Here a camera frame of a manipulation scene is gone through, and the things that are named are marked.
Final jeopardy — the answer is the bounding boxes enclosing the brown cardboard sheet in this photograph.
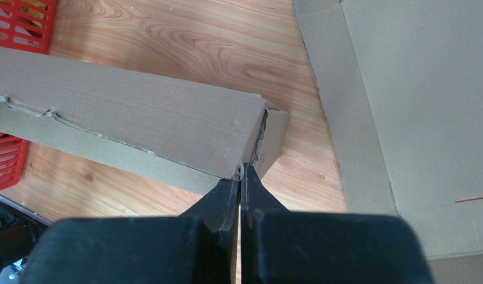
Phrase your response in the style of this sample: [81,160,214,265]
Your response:
[294,1,483,283]

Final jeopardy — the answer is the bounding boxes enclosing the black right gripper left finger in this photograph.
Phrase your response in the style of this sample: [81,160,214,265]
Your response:
[21,180,239,283]

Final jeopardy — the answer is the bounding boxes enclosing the brown cardboard box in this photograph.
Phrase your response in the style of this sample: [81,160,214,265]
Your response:
[0,47,290,195]

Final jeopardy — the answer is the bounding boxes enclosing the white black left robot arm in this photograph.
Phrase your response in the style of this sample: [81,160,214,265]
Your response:
[0,201,49,274]

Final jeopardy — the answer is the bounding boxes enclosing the red plastic shopping basket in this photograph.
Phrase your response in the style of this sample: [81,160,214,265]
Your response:
[0,0,59,195]

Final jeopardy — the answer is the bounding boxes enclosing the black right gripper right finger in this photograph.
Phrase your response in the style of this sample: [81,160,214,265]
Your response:
[240,165,434,283]

